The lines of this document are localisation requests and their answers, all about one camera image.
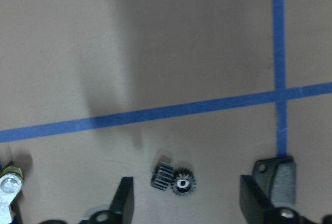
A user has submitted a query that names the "black gear in pile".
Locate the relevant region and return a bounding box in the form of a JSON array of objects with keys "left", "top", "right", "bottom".
[{"left": 151, "top": 162, "right": 174, "bottom": 191}]

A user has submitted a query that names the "black brake pad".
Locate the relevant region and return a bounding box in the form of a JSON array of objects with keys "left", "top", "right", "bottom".
[{"left": 252, "top": 156, "right": 296, "bottom": 208}]

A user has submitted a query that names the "olive curved brake shoe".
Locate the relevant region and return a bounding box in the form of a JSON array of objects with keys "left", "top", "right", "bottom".
[{"left": 1, "top": 161, "right": 24, "bottom": 223}]

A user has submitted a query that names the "black bearing gear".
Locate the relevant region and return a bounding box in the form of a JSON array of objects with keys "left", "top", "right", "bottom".
[{"left": 171, "top": 167, "right": 196, "bottom": 197}]

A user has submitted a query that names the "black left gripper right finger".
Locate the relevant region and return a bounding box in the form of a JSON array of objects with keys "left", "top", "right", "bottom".
[{"left": 240, "top": 175, "right": 285, "bottom": 224}]

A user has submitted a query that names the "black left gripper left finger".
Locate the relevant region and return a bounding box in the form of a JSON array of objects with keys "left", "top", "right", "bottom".
[{"left": 108, "top": 177, "right": 134, "bottom": 224}]

